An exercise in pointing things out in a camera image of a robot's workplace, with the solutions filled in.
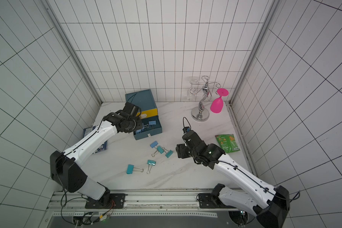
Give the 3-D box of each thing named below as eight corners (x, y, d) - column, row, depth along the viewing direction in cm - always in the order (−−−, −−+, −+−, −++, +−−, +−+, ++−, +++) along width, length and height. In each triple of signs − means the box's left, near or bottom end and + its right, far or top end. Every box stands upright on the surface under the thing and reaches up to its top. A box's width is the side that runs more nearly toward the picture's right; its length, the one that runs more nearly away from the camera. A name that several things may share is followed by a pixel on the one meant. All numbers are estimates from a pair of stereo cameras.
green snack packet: (218, 152, 94) (220, 149, 90) (215, 136, 102) (216, 133, 98) (237, 152, 94) (239, 149, 90) (231, 136, 102) (234, 133, 98)
